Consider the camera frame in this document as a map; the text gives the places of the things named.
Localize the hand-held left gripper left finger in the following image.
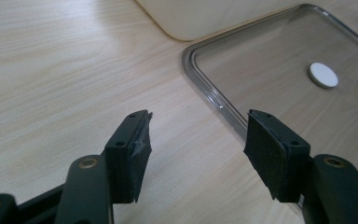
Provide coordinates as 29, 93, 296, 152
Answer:
103, 109, 154, 204

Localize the cream rounded tray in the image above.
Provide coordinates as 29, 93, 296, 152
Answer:
134, 0, 321, 42

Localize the clear plastic lid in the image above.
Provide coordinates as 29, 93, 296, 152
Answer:
181, 3, 358, 188

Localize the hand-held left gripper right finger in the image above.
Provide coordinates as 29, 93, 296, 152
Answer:
243, 108, 311, 203

